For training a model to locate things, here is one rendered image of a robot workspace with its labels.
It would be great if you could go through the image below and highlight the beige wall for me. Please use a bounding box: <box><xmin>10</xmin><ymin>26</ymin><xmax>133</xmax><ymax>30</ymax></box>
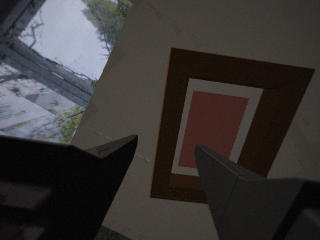
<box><xmin>70</xmin><ymin>0</ymin><xmax>320</xmax><ymax>240</ymax></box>

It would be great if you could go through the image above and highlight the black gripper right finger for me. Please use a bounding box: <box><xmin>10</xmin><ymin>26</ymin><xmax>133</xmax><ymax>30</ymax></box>
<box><xmin>194</xmin><ymin>144</ymin><xmax>320</xmax><ymax>240</ymax></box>

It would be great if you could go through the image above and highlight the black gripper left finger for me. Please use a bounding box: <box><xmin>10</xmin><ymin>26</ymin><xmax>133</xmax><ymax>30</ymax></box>
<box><xmin>0</xmin><ymin>134</ymin><xmax>138</xmax><ymax>240</ymax></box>

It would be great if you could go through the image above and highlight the dark brown picture frame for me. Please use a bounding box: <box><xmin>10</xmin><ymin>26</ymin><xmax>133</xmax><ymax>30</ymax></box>
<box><xmin>150</xmin><ymin>47</ymin><xmax>316</xmax><ymax>204</ymax></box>

